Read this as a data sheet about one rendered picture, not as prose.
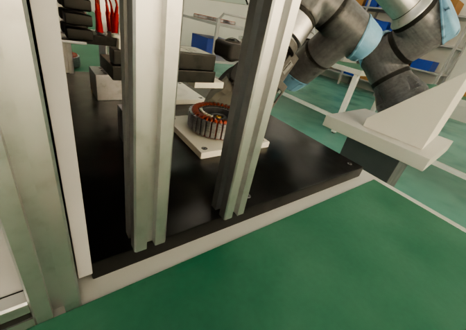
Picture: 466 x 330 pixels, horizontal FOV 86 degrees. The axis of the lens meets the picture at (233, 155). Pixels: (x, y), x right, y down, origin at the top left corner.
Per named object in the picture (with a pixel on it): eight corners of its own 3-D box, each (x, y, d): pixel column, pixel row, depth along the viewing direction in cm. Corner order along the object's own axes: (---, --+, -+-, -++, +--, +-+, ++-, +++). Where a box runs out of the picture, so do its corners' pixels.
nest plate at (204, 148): (225, 117, 58) (227, 112, 58) (268, 147, 48) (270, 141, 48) (164, 121, 49) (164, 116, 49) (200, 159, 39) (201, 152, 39)
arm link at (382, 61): (380, 84, 91) (363, 53, 92) (420, 62, 80) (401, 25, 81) (363, 88, 84) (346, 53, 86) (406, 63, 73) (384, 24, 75)
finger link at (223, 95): (215, 122, 56) (248, 100, 52) (196, 110, 52) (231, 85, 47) (213, 111, 57) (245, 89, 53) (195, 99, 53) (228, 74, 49)
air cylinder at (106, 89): (114, 89, 60) (113, 66, 58) (123, 100, 55) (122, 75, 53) (90, 89, 57) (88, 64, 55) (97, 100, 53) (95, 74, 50)
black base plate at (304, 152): (202, 82, 92) (203, 76, 91) (359, 176, 49) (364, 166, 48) (44, 78, 65) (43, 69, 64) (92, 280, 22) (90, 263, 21)
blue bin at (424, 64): (416, 67, 550) (420, 58, 541) (434, 71, 527) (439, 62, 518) (409, 66, 525) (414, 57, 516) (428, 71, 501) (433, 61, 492)
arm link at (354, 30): (340, 58, 58) (306, 27, 55) (387, 22, 49) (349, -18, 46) (335, 80, 54) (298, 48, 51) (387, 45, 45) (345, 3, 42)
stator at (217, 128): (224, 116, 55) (227, 100, 53) (256, 138, 48) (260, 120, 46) (177, 119, 49) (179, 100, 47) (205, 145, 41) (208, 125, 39)
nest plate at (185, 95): (181, 86, 74) (182, 82, 74) (206, 103, 64) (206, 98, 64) (128, 85, 65) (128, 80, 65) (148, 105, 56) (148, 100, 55)
